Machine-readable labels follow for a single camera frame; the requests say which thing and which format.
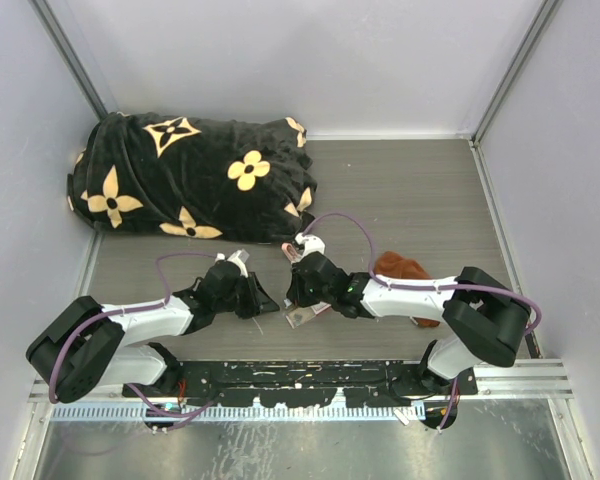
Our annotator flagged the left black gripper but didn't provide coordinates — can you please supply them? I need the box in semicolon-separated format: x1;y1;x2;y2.
214;271;278;318

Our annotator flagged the red white staple box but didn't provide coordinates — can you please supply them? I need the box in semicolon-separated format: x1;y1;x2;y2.
285;302;331;329

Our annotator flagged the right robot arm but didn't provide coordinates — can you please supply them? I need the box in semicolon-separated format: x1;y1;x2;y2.
287;252;531;394

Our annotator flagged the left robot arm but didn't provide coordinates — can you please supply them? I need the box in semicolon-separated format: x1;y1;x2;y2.
25;260;280;404

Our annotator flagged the brown cloth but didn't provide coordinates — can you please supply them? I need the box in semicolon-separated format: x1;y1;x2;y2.
373;251;440;329

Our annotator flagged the black floral plush blanket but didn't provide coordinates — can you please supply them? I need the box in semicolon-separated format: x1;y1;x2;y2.
66;112;317;244

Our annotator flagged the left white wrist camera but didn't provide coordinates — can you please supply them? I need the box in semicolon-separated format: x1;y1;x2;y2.
227;249;249;278

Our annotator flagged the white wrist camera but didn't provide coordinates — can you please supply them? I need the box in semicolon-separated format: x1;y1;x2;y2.
294;233;326;259
227;249;249;278

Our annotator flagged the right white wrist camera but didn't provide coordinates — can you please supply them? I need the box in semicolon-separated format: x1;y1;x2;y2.
294;233;326;259

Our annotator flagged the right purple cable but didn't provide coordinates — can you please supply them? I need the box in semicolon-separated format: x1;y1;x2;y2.
302;213;542;431

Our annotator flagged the purple cable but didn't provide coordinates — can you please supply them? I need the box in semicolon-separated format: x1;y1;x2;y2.
47;252;226;405
302;213;542;431

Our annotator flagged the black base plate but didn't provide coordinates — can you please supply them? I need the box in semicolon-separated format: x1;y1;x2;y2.
131;360;451;408

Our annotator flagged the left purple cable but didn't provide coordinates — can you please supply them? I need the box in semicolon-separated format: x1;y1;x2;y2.
47;252;226;405

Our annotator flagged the white slotted cable duct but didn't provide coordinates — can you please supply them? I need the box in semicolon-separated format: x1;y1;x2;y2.
50;402;426;422

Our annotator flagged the aluminium front rail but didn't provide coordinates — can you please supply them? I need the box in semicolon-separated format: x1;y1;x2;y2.
27;358;575;404

